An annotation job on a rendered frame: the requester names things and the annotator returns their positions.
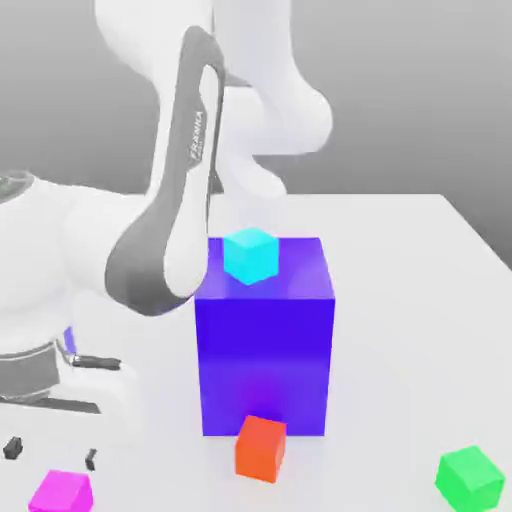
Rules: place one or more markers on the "small red cube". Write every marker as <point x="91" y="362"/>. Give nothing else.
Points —
<point x="260" y="450"/>

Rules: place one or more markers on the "small cyan cube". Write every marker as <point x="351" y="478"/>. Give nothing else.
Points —
<point x="251" y="256"/>

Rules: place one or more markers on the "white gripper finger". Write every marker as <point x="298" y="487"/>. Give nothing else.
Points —
<point x="91" y="459"/>
<point x="12" y="448"/>

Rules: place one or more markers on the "small magenta cube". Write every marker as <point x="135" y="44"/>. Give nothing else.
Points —
<point x="60" y="494"/>

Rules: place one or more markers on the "large blue box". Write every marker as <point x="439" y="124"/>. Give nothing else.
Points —
<point x="264" y="352"/>

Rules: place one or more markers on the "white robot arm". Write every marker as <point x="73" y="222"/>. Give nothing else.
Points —
<point x="188" y="120"/>

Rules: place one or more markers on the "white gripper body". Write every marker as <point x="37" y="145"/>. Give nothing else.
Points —
<point x="108" y="416"/>

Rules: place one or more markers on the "small green cube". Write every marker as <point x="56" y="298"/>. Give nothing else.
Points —
<point x="468" y="478"/>

